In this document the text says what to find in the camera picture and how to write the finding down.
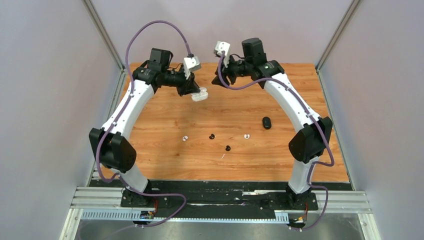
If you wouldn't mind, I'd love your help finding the aluminium corner post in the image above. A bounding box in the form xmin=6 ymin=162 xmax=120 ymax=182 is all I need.
xmin=315 ymin=0 xmax=363 ymax=73
xmin=82 ymin=0 xmax=125 ymax=72

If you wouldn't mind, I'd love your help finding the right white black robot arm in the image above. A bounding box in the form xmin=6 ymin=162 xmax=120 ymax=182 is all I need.
xmin=212 ymin=37 xmax=333 ymax=209

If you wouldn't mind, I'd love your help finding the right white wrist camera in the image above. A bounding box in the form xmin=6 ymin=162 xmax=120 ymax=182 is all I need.
xmin=213 ymin=41 xmax=231 ymax=68

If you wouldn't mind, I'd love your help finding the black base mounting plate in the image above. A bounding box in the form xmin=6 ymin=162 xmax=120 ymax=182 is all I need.
xmin=119 ymin=179 xmax=354 ymax=220

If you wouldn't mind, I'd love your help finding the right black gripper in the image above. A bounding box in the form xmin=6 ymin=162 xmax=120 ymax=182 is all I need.
xmin=213 ymin=53 xmax=253 ymax=88

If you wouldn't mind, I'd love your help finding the left aluminium corner post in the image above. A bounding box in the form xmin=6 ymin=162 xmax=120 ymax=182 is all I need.
xmin=82 ymin=0 xmax=125 ymax=72

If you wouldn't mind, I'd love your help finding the black earbud charging case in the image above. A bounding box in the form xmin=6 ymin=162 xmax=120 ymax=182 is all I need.
xmin=262 ymin=116 xmax=272 ymax=130

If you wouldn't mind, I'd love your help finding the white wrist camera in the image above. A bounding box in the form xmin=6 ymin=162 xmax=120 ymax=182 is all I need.
xmin=213 ymin=41 xmax=231 ymax=68
xmin=182 ymin=56 xmax=202 ymax=80

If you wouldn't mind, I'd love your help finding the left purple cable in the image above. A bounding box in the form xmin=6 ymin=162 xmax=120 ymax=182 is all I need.
xmin=95 ymin=20 xmax=194 ymax=229

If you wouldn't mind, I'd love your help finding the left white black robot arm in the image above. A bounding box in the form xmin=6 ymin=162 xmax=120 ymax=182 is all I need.
xmin=88 ymin=48 xmax=204 ymax=207

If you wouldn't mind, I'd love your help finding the aluminium front rail frame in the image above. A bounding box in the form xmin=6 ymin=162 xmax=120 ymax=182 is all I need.
xmin=59 ymin=187 xmax=381 ymax=240

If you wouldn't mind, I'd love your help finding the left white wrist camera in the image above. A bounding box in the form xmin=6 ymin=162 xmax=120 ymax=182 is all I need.
xmin=182 ymin=56 xmax=202 ymax=80

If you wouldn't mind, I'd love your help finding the right aluminium corner post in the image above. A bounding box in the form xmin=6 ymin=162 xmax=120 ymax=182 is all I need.
xmin=315 ymin=0 xmax=363 ymax=73

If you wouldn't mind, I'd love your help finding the white earbud charging case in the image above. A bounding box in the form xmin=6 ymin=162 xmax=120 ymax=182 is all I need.
xmin=191 ymin=87 xmax=209 ymax=102

